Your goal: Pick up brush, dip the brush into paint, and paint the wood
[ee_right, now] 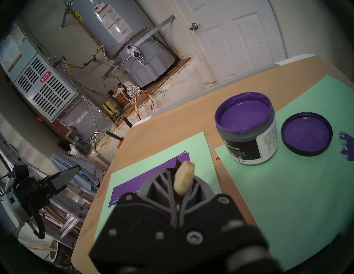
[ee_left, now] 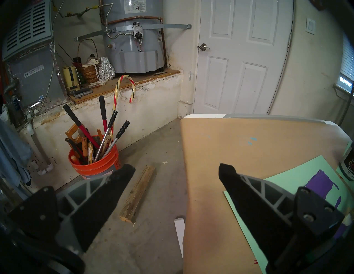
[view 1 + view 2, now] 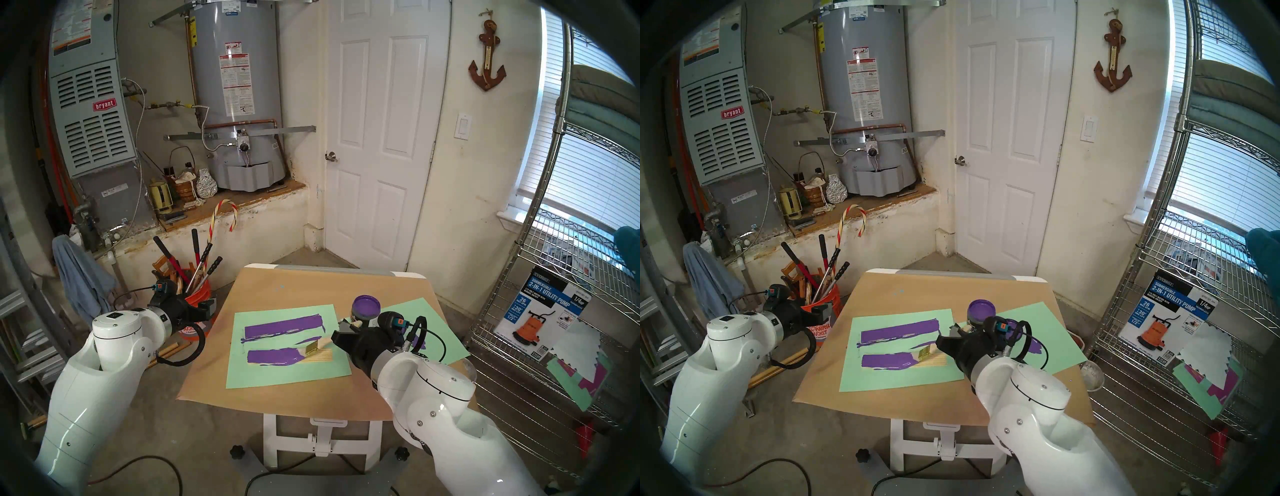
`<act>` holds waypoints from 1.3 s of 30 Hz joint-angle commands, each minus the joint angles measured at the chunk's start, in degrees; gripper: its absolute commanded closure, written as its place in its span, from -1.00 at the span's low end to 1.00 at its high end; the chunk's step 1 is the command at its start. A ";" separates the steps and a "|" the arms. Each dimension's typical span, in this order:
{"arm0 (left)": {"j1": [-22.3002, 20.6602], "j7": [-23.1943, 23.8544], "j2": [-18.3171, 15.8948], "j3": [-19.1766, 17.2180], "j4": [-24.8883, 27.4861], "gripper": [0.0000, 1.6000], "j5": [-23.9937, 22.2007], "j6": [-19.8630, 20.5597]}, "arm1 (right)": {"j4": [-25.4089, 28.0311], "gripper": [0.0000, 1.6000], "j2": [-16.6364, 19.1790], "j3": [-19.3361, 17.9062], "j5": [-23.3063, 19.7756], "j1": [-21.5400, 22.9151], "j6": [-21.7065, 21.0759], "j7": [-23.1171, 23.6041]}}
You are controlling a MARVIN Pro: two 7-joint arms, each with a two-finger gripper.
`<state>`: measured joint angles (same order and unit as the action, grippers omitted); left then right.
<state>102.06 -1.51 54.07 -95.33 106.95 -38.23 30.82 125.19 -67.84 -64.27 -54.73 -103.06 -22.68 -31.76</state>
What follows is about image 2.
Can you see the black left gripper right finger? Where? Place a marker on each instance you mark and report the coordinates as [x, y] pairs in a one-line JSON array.
[[249, 204]]

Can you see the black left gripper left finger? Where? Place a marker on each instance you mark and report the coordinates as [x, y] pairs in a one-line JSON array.
[[91, 204]]

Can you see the purple paint jar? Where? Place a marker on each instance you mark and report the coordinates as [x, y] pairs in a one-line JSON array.
[[349, 164]]

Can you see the orange plastic bucket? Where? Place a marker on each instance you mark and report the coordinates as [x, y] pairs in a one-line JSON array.
[[94, 168]]

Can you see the rough wood plank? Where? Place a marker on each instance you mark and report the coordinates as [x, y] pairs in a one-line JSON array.
[[138, 192]]

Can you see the green paper sheet purple stripe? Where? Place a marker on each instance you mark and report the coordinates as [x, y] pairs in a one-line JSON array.
[[298, 175]]

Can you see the silver tool black grip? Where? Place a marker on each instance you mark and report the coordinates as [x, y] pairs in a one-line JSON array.
[[119, 134], [109, 128]]

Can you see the white PVC pipe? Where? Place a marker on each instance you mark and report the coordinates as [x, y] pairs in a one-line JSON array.
[[36, 142]]

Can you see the red tool black grip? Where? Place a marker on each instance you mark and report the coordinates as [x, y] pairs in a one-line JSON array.
[[103, 112]]

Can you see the blue hanging cloth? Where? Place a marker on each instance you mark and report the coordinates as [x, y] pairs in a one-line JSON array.
[[11, 153]]

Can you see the white grey work table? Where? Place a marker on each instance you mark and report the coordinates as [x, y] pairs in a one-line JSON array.
[[199, 116]]

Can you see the striped candy cane decoration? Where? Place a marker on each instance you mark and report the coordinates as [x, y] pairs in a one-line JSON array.
[[116, 94]]

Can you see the yellow boxy device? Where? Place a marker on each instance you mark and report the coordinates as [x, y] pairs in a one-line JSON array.
[[70, 77]]

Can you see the brown wicker basket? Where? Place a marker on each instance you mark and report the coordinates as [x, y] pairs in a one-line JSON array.
[[89, 73]]

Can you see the white panel door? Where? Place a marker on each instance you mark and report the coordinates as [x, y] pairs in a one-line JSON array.
[[235, 69]]

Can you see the aluminium foil wrapped lump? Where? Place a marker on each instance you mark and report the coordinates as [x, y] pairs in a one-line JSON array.
[[106, 69]]

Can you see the grey water heater tank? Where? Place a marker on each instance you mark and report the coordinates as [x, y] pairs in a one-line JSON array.
[[132, 53]]

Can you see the silver door knob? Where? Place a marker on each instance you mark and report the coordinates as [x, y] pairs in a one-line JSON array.
[[204, 47]]

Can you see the white window blinds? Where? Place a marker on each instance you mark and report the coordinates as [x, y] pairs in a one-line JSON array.
[[347, 62]]

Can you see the grey Bryant furnace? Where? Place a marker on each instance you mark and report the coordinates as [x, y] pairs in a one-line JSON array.
[[27, 26]]

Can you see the yellow gas line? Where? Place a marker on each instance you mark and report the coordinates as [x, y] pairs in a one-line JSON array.
[[80, 11]]

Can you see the grey water heater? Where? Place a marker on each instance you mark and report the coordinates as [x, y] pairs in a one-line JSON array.
[[143, 18]]

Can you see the white light switch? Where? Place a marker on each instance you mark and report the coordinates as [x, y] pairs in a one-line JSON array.
[[310, 26]]

